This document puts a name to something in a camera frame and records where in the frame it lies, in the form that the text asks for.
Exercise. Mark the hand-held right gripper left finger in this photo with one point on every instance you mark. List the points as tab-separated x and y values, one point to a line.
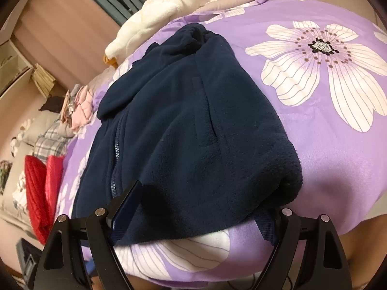
128	205

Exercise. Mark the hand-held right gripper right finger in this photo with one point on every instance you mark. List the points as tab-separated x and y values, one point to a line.
267	228

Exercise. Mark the navy fleece jacket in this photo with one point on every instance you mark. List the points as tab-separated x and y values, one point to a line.
181	133

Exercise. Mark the red quilted jacket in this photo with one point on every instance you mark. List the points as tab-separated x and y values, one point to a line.
40	187

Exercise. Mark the plaid cloth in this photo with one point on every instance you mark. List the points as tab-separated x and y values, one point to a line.
50	142

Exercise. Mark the purple floral blanket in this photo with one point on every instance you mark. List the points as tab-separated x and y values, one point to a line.
302	127

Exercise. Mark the pink quilted garment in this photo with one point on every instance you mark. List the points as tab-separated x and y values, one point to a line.
79	108

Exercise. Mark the black cloth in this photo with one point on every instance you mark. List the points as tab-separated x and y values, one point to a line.
54	104

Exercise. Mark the stack of books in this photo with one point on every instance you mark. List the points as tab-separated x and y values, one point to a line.
43	80

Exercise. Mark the white shelf unit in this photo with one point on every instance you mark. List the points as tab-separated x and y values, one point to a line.
12	63

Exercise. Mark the white plush toy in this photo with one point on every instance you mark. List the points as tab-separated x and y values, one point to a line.
145	21

